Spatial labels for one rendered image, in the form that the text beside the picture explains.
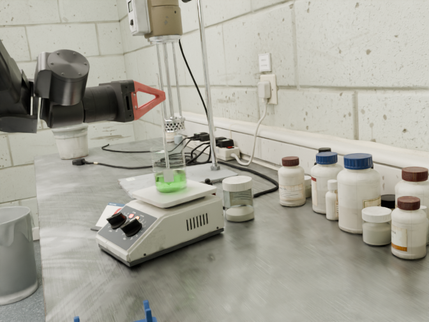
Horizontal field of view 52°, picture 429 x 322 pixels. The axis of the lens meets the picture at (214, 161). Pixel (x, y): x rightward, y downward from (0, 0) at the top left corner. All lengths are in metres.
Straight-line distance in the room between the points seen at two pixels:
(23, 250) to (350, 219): 1.90
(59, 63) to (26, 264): 1.88
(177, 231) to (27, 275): 1.79
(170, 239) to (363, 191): 0.33
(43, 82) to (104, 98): 0.11
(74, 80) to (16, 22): 2.57
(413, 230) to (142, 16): 0.80
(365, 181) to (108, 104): 0.44
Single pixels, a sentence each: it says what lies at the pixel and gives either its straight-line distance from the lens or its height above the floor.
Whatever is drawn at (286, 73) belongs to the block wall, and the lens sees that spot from 1.23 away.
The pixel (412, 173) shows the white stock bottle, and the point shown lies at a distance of 0.76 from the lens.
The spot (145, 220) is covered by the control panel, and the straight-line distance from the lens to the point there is 0.76.
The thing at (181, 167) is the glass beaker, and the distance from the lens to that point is 0.78.
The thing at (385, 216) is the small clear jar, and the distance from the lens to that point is 0.74.
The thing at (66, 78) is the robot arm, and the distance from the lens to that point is 0.64.
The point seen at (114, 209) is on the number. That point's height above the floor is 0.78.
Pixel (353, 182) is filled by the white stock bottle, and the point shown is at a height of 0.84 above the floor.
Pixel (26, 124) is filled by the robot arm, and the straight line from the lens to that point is 0.70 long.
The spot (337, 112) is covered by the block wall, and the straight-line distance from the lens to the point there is 1.07.
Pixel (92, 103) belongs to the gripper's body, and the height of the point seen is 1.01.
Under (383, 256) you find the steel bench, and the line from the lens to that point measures 0.72.
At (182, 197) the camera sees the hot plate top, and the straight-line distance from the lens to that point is 0.76.
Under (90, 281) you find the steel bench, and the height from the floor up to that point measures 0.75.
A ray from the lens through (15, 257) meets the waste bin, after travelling 2.42.
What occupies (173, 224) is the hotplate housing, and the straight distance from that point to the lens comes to 0.75.
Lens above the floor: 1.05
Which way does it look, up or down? 12 degrees down
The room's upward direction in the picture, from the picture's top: 5 degrees counter-clockwise
